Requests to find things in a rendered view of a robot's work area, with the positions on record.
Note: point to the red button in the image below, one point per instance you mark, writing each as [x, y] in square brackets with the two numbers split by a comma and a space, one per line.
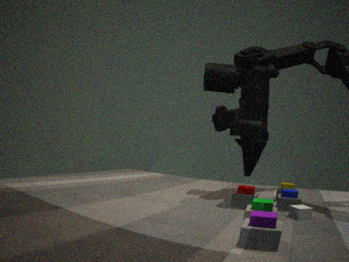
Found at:
[243, 196]

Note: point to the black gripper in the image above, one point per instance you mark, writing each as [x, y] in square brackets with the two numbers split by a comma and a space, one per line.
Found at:
[252, 129]

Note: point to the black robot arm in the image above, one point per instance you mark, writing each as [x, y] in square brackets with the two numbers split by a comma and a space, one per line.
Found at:
[254, 66]

